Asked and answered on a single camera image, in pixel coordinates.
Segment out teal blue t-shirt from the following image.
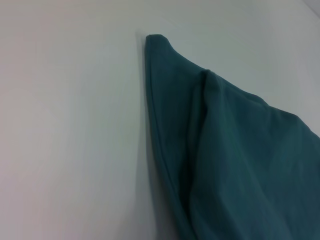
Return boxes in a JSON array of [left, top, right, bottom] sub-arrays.
[[145, 34, 320, 240]]

